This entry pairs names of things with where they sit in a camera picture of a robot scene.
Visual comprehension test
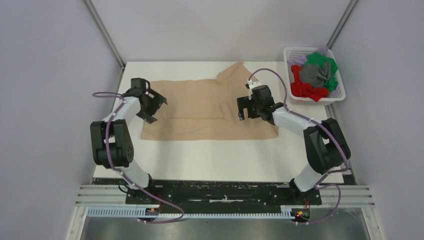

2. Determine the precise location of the grey t shirt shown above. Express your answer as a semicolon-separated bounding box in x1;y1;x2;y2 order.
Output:
299;62;333;88

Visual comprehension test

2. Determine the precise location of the white slotted cable duct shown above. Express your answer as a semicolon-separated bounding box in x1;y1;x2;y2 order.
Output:
86;206;296;220

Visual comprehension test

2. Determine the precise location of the beige t shirt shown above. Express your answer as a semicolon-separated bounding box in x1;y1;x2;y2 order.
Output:
140;61;279;141

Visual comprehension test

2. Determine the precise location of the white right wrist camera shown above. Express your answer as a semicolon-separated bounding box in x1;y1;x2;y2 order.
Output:
246;80;263;100

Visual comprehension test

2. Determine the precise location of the green t shirt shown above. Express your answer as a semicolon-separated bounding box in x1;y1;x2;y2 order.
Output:
302;52;338;94

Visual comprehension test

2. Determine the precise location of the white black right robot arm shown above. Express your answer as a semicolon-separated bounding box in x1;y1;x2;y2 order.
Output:
236;82;351;204

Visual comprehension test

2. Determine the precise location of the aluminium frame rail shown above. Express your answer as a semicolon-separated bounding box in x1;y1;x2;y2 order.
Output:
75;185;376;208

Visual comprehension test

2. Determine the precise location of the lilac t shirt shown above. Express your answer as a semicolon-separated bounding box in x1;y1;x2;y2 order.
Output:
283;45;329;66

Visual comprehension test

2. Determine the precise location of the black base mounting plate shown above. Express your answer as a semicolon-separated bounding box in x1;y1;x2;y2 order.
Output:
93;177;358;215

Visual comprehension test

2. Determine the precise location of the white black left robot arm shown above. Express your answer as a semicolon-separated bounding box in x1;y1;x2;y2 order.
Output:
90;78;167;204

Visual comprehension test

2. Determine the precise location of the red t shirt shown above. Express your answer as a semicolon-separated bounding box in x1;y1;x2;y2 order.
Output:
290;65;329;103

